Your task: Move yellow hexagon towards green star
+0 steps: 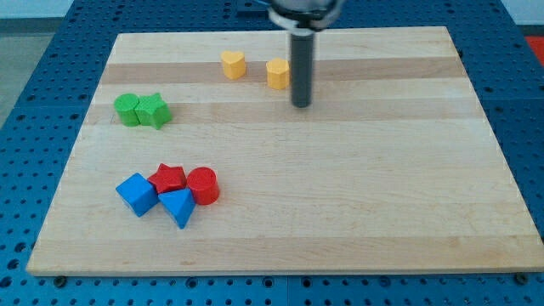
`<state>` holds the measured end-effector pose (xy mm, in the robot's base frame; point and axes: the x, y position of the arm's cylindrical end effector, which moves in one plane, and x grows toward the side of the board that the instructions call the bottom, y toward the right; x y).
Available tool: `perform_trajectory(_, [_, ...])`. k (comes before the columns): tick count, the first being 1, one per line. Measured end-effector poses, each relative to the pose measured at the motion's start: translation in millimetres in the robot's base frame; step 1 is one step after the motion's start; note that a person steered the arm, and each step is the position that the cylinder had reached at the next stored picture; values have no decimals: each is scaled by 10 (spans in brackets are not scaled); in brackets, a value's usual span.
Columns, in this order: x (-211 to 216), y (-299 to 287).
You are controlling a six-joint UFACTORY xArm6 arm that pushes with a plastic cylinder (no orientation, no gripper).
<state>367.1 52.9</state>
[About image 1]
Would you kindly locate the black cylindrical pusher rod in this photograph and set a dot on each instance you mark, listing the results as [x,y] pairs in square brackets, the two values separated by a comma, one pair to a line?
[302,64]

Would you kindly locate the yellow hexagon block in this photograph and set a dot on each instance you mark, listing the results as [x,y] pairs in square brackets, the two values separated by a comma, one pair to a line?
[278,73]

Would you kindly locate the green star block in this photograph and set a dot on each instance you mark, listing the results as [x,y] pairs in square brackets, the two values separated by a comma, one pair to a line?
[152,110]

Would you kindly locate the red star block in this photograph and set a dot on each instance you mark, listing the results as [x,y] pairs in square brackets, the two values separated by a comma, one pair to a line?
[168,179]

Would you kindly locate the yellow heart block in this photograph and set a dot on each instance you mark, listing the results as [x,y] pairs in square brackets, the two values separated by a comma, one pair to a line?
[234,64]

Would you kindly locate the light wooden board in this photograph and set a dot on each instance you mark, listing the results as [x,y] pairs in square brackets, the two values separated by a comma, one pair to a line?
[393,168]

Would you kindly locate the red cylinder block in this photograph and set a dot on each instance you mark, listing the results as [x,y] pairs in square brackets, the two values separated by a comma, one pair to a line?
[203,184]

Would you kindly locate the green cylinder block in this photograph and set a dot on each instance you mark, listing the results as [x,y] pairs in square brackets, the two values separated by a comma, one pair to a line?
[125,105]

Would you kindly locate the blue triangle block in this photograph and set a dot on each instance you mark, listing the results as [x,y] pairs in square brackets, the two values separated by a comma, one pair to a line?
[179,205]

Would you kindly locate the blue cube block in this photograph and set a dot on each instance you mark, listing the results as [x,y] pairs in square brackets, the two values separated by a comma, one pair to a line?
[138,194]

